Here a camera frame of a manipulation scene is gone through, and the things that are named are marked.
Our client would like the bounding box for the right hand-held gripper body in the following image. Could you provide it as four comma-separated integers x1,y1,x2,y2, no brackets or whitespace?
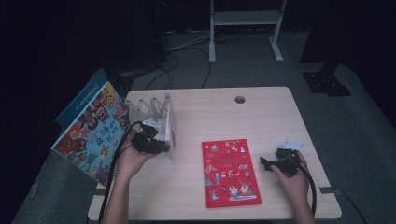
275,139,306,178

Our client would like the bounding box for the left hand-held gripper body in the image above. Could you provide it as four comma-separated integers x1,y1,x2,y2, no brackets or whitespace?
131,120,163,154

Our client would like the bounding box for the red picture book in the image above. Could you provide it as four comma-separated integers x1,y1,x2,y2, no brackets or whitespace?
201,138,262,209

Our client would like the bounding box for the colourful animal picture book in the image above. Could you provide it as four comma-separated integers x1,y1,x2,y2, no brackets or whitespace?
50,81,138,188

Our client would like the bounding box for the person's right hand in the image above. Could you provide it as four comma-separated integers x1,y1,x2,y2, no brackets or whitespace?
270,151,311,203

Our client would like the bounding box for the person's left hand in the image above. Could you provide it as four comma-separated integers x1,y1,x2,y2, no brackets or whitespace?
115,138,158,183

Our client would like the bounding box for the dark blue picture book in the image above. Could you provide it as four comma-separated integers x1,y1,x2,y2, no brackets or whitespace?
55,68,108,129

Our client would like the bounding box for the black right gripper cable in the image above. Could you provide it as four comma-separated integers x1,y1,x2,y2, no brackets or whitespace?
288,154,318,217

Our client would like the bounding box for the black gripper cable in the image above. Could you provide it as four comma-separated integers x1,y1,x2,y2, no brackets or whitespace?
98,120,144,224
288,154,318,217

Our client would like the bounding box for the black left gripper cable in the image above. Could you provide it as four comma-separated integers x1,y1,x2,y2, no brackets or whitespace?
98,120,144,224

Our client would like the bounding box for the looped black floor cable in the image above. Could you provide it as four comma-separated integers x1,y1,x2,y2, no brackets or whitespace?
145,53,180,91

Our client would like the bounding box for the thin black cable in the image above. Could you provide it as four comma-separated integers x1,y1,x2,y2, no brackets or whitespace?
337,189,369,224

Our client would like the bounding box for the black stand base plate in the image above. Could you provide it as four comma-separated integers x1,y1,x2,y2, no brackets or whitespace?
302,70,353,97

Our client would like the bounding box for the white floor cable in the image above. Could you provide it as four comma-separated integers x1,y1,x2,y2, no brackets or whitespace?
167,30,213,52

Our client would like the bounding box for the white metal table frame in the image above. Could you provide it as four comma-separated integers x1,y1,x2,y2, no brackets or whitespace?
208,0,288,63

